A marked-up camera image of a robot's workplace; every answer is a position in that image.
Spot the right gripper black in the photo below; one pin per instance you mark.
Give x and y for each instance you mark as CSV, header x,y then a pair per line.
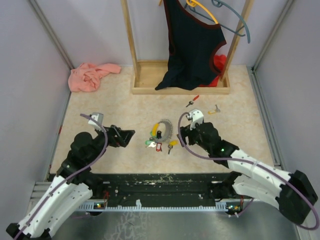
x,y
185,131

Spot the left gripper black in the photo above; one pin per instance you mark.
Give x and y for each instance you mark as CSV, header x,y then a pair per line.
x,y
116,141

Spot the key with red tag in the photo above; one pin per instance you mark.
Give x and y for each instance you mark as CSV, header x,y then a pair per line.
x,y
158,147

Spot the large keyring with rings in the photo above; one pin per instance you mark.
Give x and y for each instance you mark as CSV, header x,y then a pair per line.
x,y
160,133

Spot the key with yellow tag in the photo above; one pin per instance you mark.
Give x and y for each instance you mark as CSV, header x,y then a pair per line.
x,y
171,145
214,111

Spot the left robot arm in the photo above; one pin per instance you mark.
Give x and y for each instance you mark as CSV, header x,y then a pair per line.
x,y
73,184

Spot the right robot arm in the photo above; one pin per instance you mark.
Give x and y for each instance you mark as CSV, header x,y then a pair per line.
x,y
291,194

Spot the wooden clothes rack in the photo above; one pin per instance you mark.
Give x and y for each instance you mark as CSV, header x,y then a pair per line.
x,y
147,74

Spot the pink cloth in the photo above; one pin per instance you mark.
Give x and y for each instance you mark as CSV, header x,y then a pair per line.
x,y
87,76

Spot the red cloth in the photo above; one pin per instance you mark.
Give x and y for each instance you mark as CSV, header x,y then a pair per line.
x,y
219,62

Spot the dark navy tank top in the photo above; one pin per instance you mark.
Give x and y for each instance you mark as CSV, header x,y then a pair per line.
x,y
192,47

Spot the yellow hanger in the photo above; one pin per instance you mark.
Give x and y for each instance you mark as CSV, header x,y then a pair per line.
x,y
194,4

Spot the grey-blue hanger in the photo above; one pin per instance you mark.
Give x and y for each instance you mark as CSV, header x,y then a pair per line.
x,y
229,15

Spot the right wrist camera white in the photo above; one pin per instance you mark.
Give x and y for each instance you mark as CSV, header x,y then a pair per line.
x,y
196,117

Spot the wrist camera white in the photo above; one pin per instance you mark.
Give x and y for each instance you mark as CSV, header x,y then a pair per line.
x,y
96,120
196,117

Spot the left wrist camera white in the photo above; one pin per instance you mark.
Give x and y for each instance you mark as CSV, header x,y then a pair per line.
x,y
96,120

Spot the key with red strap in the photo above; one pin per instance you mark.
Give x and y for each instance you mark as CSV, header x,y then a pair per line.
x,y
191,102

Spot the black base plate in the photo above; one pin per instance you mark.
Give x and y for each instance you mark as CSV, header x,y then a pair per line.
x,y
159,189

